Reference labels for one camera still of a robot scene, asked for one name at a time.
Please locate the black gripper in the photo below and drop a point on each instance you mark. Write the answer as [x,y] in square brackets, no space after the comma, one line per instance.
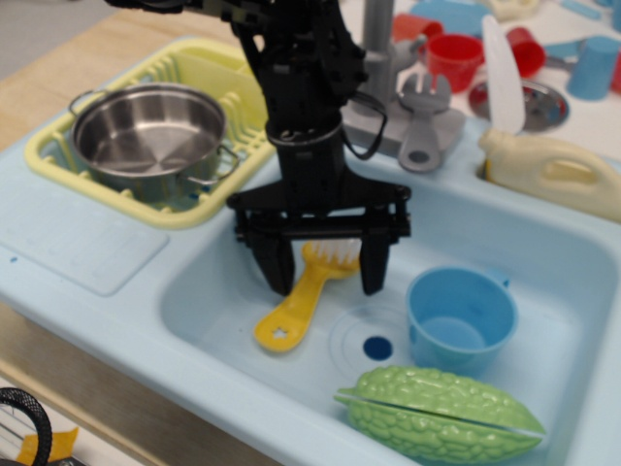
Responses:
[318,197]

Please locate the cream detergent bottle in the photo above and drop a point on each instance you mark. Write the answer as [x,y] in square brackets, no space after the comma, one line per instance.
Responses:
[552,170]

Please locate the blue plate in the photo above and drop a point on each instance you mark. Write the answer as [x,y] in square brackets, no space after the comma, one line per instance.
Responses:
[461,17]

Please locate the red cup right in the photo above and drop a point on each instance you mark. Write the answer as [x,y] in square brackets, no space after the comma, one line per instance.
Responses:
[528,53]

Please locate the grey toy fork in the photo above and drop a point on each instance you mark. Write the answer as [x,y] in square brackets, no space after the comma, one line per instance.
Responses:
[425,96]

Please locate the blue utensil back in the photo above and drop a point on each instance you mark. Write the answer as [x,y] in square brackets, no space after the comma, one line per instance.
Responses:
[565,49]

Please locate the red cup front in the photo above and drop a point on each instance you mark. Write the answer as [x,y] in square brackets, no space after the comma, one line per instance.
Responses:
[456,57]

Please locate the red cup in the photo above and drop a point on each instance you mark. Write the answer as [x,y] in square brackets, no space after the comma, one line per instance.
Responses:
[456,57]
[528,53]
[408,27]

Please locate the steel pot with handles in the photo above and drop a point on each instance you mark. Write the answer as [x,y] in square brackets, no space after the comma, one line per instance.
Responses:
[160,141]

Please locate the green bitter melon toy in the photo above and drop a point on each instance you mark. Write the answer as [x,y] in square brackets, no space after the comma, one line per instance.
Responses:
[431,414]

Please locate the cream toy item back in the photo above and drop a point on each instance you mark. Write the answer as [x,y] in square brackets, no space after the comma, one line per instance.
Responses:
[504,10]

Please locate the blue cup right back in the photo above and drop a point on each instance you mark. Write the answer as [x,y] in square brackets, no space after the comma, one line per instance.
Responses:
[592,73]

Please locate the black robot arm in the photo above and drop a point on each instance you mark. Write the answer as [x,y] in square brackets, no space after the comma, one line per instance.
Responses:
[308,69]

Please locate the orange tape piece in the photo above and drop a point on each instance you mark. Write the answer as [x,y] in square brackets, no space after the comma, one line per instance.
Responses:
[33,450]

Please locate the yellow dish brush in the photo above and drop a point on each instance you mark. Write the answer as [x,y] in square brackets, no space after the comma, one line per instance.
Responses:
[285,327]

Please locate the red cup left back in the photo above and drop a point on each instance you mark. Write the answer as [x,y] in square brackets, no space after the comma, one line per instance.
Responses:
[408,27]

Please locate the blue plastic cup in sink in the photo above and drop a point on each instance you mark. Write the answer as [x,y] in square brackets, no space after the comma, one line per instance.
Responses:
[459,319]

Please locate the light blue toy sink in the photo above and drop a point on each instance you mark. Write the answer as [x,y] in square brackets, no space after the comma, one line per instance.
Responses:
[175,309]

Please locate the grey toy faucet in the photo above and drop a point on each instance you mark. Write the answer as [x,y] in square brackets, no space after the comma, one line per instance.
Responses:
[377,122]

